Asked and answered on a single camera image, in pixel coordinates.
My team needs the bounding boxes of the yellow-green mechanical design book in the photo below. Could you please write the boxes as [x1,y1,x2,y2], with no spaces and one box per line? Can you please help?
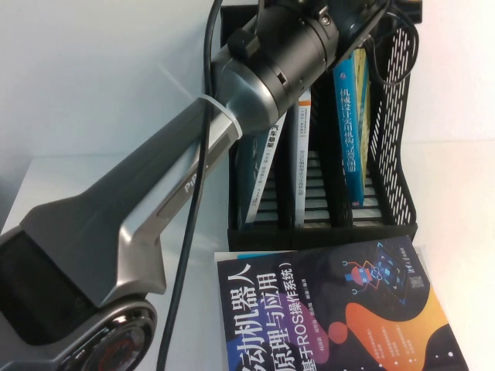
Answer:
[333,48,373,208]

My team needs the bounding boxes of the thick black cable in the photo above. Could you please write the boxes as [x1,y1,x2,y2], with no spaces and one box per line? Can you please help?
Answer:
[156,0,233,371]

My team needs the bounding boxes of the blue cover book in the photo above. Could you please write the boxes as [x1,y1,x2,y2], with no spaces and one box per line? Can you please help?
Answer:
[235,111,289,225]

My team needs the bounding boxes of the black plastic book stand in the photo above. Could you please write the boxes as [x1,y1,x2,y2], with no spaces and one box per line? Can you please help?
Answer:
[220,0,425,252]

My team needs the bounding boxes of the dark robot book orange pattern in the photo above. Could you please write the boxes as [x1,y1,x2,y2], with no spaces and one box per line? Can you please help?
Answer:
[216,233,476,371]

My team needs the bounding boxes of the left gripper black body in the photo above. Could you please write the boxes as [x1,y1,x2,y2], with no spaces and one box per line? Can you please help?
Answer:
[328,0,391,65]

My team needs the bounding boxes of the thin black wire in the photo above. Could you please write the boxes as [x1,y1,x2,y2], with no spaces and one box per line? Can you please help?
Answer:
[365,0,422,87]

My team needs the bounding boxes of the grey book with orange edge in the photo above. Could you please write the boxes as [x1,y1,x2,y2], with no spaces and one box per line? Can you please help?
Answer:
[294,87,312,229]

